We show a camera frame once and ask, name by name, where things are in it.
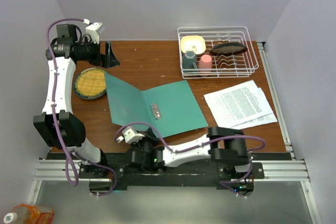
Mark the dark brown oval plate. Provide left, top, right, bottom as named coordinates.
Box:
left=209, top=42, right=248, bottom=56

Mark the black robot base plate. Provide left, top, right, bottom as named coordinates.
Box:
left=79, top=153, right=265, bottom=196

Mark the printed paper stack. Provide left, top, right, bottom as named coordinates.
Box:
left=230, top=87, right=277, bottom=130

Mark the grey-blue mug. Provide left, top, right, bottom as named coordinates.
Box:
left=182, top=50, right=197, bottom=69

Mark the cream square bowl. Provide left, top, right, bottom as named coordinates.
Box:
left=180, top=35, right=206, bottom=55

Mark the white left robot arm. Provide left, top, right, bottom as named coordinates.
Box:
left=33, top=19, right=120, bottom=178

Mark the metal folder clip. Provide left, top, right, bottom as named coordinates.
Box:
left=151, top=103, right=162, bottom=120

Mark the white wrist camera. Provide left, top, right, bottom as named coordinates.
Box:
left=116, top=126, right=144, bottom=145
left=85, top=22, right=104, bottom=44

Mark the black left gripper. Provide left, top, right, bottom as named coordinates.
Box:
left=77, top=37, right=120, bottom=69

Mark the round woven yellow coaster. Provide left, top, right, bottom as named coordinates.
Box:
left=73, top=68, right=107, bottom=100

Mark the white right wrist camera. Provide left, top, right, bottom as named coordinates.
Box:
left=116, top=126, right=144, bottom=145

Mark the orange drink bottle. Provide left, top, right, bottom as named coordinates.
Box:
left=3, top=204, right=55, bottom=224

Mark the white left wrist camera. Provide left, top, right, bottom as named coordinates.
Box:
left=85, top=22, right=104, bottom=44

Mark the green file folder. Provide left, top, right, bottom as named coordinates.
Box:
left=105, top=73, right=208, bottom=137

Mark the pink cup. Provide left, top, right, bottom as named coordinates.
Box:
left=198, top=54, right=212, bottom=77

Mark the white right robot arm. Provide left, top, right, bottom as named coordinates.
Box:
left=123, top=127, right=253, bottom=178

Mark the white wire dish rack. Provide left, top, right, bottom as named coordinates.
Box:
left=177, top=26, right=259, bottom=79

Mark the printed white paper sheet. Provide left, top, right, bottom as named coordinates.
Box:
left=204, top=80, right=277, bottom=130

